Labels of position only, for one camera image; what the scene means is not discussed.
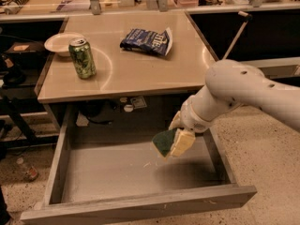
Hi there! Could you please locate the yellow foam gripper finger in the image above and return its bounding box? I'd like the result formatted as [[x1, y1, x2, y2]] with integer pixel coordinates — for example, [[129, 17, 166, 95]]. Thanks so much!
[[171, 128, 196, 157], [169, 112, 181, 129]]

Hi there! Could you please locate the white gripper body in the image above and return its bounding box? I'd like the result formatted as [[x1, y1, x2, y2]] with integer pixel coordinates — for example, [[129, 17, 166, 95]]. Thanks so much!
[[180, 96, 216, 133]]

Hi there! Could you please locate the green and yellow sponge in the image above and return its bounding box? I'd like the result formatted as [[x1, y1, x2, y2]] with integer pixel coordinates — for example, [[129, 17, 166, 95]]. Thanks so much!
[[152, 128, 176, 158]]

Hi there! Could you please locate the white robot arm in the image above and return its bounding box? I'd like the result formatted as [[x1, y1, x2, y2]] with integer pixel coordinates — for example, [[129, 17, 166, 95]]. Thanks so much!
[[170, 59, 300, 157]]

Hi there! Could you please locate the beige top counter cabinet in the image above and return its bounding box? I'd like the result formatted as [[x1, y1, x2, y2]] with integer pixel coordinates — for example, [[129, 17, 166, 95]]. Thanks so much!
[[34, 10, 232, 130]]

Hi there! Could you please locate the grey open drawer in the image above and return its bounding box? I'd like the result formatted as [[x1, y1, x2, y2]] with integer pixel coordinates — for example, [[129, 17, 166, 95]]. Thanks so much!
[[21, 103, 257, 225]]

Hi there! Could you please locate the blue chip bag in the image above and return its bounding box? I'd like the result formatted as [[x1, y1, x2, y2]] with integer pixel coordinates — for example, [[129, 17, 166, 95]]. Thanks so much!
[[120, 28, 173, 56]]

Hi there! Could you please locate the metal rod with black tip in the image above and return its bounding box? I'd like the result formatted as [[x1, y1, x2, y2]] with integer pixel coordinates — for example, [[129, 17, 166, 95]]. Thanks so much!
[[223, 11, 253, 59]]

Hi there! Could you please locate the green soda can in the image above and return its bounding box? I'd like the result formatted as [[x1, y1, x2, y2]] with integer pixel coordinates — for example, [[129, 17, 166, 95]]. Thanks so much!
[[68, 37, 97, 79]]

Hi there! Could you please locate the white ceramic bowl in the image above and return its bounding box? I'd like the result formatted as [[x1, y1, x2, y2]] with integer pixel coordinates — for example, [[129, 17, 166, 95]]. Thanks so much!
[[44, 32, 83, 57]]

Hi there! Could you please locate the plastic bottle on floor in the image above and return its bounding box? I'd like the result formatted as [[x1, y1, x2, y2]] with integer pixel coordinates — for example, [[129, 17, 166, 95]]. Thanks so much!
[[16, 157, 38, 182]]

